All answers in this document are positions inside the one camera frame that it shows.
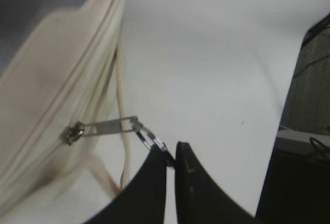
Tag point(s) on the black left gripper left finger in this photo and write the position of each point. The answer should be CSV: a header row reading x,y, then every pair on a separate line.
x,y
144,199

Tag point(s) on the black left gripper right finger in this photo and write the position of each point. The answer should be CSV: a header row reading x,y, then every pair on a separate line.
x,y
198,198

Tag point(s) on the metal zipper pull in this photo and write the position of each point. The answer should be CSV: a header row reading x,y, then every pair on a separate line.
x,y
123,125

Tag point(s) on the cream fabric zipper bag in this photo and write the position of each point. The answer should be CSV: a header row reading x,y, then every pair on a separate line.
x,y
59,67

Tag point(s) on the dark grey equipment at edge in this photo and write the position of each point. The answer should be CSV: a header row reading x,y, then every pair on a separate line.
x,y
296,186

